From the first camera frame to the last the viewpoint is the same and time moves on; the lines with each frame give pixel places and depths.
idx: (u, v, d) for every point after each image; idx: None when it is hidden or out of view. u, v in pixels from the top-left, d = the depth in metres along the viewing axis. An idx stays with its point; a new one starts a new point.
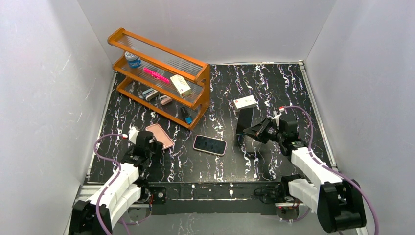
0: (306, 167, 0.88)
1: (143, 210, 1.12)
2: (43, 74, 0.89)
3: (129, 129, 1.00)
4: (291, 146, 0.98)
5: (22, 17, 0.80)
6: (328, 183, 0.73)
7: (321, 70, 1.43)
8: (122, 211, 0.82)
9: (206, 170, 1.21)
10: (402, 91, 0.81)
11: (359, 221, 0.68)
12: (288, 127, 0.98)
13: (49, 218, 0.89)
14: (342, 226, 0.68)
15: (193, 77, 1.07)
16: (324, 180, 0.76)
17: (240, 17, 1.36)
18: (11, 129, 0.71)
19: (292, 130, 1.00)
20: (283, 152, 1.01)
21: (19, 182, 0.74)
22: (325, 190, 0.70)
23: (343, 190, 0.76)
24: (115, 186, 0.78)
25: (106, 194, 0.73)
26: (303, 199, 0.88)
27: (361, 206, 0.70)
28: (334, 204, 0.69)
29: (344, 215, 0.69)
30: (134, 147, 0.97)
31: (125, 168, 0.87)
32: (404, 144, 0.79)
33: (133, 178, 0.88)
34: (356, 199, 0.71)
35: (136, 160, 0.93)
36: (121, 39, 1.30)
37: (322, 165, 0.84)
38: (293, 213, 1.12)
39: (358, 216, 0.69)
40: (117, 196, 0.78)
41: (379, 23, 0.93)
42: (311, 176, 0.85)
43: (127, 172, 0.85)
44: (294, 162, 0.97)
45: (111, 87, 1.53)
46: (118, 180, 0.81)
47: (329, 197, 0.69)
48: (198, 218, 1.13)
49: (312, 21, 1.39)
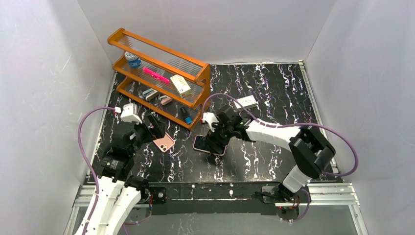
0: (264, 135, 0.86)
1: (143, 210, 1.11)
2: (43, 74, 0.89)
3: (125, 107, 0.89)
4: (242, 126, 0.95)
5: (22, 18, 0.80)
6: (294, 138, 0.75)
7: (321, 71, 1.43)
8: (124, 218, 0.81)
9: (206, 170, 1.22)
10: (401, 91, 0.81)
11: (331, 153, 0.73)
12: (226, 115, 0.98)
13: (49, 219, 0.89)
14: (324, 166, 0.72)
15: (193, 77, 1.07)
16: (288, 137, 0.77)
17: (240, 17, 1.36)
18: (11, 129, 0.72)
19: (233, 115, 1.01)
20: (240, 136, 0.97)
21: (19, 182, 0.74)
22: (296, 146, 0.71)
23: (304, 135, 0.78)
24: (97, 216, 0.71)
25: (89, 230, 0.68)
26: (297, 179, 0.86)
27: (324, 140, 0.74)
28: (307, 152, 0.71)
29: (318, 156, 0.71)
30: (113, 147, 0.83)
31: (103, 186, 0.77)
32: (405, 143, 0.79)
33: (118, 190, 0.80)
34: (319, 137, 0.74)
35: (116, 168, 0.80)
36: (121, 39, 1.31)
37: (277, 126, 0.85)
38: (293, 213, 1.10)
39: (328, 149, 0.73)
40: (104, 222, 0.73)
41: (378, 23, 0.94)
42: (274, 142, 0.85)
43: (107, 193, 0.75)
44: (253, 138, 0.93)
45: (111, 87, 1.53)
46: (98, 206, 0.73)
47: (300, 150, 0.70)
48: (198, 218, 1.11)
49: (312, 21, 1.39)
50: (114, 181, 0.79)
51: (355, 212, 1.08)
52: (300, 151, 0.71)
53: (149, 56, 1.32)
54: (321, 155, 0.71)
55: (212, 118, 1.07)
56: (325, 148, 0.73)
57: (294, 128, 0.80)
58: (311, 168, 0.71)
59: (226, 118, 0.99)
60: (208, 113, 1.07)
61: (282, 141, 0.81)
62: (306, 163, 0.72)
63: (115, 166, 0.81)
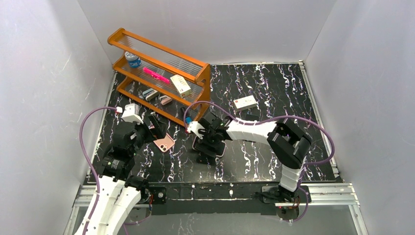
0: (244, 133, 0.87)
1: (143, 210, 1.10)
2: (43, 74, 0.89)
3: (127, 108, 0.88)
4: (222, 127, 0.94)
5: (22, 18, 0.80)
6: (271, 133, 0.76)
7: (321, 71, 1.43)
8: (123, 219, 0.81)
9: (206, 170, 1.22)
10: (401, 91, 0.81)
11: (308, 142, 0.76)
12: (206, 120, 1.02)
13: (49, 219, 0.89)
14: (303, 156, 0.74)
15: (192, 77, 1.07)
16: (265, 133, 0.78)
17: (240, 17, 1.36)
18: (12, 129, 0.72)
19: (213, 119, 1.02)
20: (221, 137, 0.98)
21: (19, 182, 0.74)
22: (274, 141, 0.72)
23: (281, 129, 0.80)
24: (97, 215, 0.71)
25: (90, 229, 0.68)
26: (289, 176, 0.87)
27: (300, 130, 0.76)
28: (286, 145, 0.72)
29: (297, 148, 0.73)
30: (113, 147, 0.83)
31: (103, 186, 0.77)
32: (405, 143, 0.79)
33: (118, 189, 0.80)
34: (295, 129, 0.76)
35: (117, 167, 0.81)
36: (121, 39, 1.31)
37: (255, 122, 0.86)
38: (293, 213, 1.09)
39: (305, 139, 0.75)
40: (104, 221, 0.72)
41: (379, 23, 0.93)
42: (254, 138, 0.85)
43: (108, 192, 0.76)
44: (234, 137, 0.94)
45: (111, 87, 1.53)
46: (99, 204, 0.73)
47: (279, 144, 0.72)
48: (198, 218, 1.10)
49: (312, 21, 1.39)
50: (114, 181, 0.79)
51: (355, 212, 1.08)
52: (278, 145, 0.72)
53: (149, 56, 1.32)
54: (299, 147, 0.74)
55: (197, 126, 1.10)
56: (302, 138, 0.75)
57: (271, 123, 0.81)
58: (292, 161, 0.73)
59: (207, 123, 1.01)
60: (193, 123, 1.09)
61: (260, 137, 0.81)
62: (287, 157, 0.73)
63: (117, 165, 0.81)
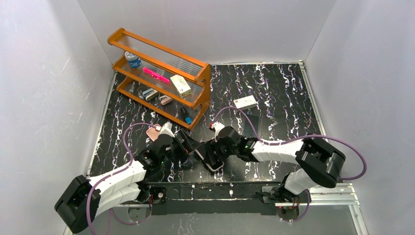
0: (271, 154, 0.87)
1: (143, 210, 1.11)
2: (43, 74, 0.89)
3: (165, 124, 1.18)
4: (247, 150, 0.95)
5: (22, 18, 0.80)
6: (300, 152, 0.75)
7: (321, 71, 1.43)
8: (113, 203, 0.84)
9: (206, 171, 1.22)
10: (401, 91, 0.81)
11: (340, 159, 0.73)
12: (231, 139, 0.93)
13: (48, 220, 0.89)
14: (337, 174, 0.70)
15: (193, 77, 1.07)
16: (294, 152, 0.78)
17: (240, 16, 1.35)
18: (11, 129, 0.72)
19: (238, 138, 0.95)
20: (246, 159, 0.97)
21: (19, 182, 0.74)
22: (304, 160, 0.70)
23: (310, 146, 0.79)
24: (117, 177, 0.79)
25: (105, 181, 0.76)
26: (306, 185, 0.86)
27: (331, 146, 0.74)
28: (317, 163, 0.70)
29: (329, 166, 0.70)
30: (150, 149, 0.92)
31: (134, 165, 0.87)
32: (405, 143, 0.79)
33: (137, 178, 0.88)
34: (324, 146, 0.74)
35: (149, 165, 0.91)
36: (121, 39, 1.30)
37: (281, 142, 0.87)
38: (293, 213, 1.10)
39: (336, 155, 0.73)
40: (114, 188, 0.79)
41: (379, 23, 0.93)
42: (281, 158, 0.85)
43: (134, 170, 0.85)
44: (261, 159, 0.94)
45: (111, 87, 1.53)
46: (122, 173, 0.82)
47: (309, 163, 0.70)
48: (198, 218, 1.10)
49: (312, 21, 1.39)
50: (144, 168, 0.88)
51: (355, 211, 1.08)
52: (308, 164, 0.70)
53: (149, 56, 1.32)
54: (332, 164, 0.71)
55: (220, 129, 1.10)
56: (333, 154, 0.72)
57: (298, 142, 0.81)
58: (326, 179, 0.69)
59: (230, 141, 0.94)
60: (219, 123, 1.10)
61: (287, 156, 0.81)
62: (319, 176, 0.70)
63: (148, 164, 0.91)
